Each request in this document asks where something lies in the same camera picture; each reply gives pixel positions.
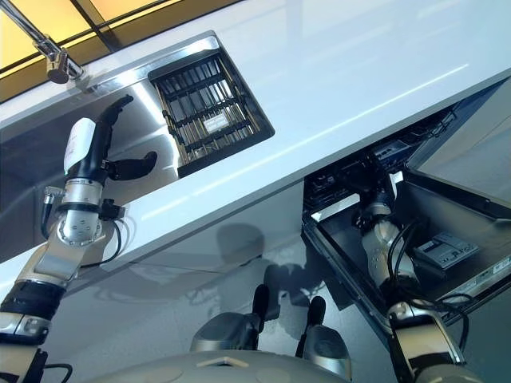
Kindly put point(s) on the stainless steel sink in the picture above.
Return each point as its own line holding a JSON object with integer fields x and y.
{"x": 131, "y": 115}

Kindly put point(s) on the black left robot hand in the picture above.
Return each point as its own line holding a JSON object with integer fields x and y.
{"x": 89, "y": 159}

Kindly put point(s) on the silver right robot leg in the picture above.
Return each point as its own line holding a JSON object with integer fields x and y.
{"x": 325, "y": 343}

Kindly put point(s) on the silver robot leg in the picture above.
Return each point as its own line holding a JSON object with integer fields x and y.
{"x": 325, "y": 343}
{"x": 227, "y": 327}

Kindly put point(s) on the grey detergent dispenser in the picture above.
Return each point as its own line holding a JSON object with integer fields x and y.
{"x": 445, "y": 251}

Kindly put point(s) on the black sink dish rack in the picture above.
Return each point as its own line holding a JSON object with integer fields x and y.
{"x": 207, "y": 107}

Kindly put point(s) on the stainless dishwasher door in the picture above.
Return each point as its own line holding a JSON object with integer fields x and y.
{"x": 443, "y": 207}

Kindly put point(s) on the chrome kitchen faucet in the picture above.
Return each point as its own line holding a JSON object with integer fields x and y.
{"x": 52, "y": 52}

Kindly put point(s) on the white label on rack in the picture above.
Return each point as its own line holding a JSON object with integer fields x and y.
{"x": 214, "y": 123}

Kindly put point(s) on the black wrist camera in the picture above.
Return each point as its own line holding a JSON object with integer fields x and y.
{"x": 112, "y": 209}

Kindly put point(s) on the silver left robot leg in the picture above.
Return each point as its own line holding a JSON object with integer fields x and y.
{"x": 227, "y": 327}

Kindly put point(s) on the grey robot torso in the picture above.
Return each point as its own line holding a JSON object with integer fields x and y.
{"x": 179, "y": 369}

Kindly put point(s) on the white glossy cabinet front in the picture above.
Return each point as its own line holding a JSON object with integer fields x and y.
{"x": 191, "y": 255}

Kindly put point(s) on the yellow window with dark frame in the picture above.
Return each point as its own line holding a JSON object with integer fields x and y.
{"x": 120, "y": 10}

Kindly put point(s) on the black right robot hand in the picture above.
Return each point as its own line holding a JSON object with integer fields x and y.
{"x": 377, "y": 191}

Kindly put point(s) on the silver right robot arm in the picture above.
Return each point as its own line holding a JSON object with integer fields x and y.
{"x": 383, "y": 247}

